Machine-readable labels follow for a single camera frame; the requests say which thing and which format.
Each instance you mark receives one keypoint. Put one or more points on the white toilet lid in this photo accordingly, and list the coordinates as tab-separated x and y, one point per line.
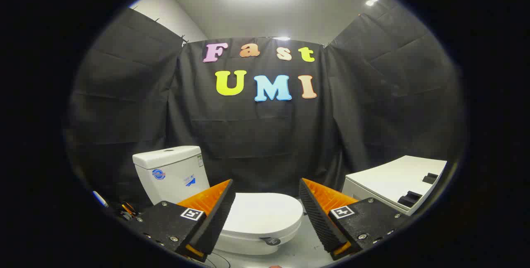
265	214

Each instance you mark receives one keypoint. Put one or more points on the white toilet tank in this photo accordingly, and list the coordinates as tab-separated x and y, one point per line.
169	172

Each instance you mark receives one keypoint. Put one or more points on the small white device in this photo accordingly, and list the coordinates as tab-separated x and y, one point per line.
99	198

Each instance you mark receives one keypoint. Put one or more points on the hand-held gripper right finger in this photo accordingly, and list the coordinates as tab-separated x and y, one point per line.
316	218

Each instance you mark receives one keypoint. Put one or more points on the black backdrop cloth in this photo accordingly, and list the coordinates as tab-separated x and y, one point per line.
256	135

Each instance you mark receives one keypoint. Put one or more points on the small ceiling lamp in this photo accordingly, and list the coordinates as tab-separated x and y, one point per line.
371	0

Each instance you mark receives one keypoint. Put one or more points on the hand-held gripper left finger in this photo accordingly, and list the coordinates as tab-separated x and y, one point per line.
215	218

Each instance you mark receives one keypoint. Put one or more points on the white toilet bowl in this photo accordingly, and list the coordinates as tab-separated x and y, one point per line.
244	245

